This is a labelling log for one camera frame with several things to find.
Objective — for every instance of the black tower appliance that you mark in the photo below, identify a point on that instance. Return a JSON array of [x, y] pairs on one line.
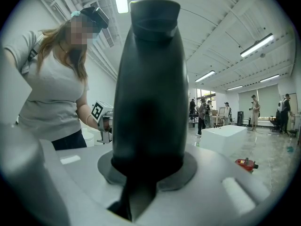
[[240, 118]]

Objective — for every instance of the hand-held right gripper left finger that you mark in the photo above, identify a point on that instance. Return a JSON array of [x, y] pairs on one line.
[[82, 173]]

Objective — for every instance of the person's left hand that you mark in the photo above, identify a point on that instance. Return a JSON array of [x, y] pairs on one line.
[[107, 125]]

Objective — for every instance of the ceiling air vent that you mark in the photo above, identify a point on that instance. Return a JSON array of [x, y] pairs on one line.
[[105, 32]]

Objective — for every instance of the black head-mounted camera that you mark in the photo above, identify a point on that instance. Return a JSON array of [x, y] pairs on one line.
[[96, 16]]

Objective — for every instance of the teal dustpan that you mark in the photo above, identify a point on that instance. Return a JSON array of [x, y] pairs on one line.
[[290, 149]]

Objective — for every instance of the black office chair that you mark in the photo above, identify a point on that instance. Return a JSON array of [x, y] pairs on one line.
[[275, 123]]

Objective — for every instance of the person's face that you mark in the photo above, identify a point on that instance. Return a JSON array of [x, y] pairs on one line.
[[80, 34]]

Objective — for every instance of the person's grey top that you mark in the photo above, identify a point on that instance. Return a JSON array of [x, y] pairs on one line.
[[51, 91]]

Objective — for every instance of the person's left forearm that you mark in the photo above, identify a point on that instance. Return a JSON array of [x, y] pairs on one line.
[[85, 116]]

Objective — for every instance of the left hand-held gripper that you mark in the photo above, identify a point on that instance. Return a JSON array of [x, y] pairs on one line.
[[101, 109]]

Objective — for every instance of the red green vacuum cleaner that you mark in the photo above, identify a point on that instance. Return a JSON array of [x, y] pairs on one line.
[[245, 165]]

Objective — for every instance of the white box table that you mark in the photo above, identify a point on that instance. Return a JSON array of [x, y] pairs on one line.
[[223, 138]]

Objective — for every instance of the person's dark trousers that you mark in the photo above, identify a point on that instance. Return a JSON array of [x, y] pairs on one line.
[[70, 142]]

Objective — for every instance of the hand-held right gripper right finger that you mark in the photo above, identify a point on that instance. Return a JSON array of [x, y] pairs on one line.
[[211, 185]]

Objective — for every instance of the white whiteboard black frame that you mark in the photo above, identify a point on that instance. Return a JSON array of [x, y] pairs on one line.
[[150, 91]]

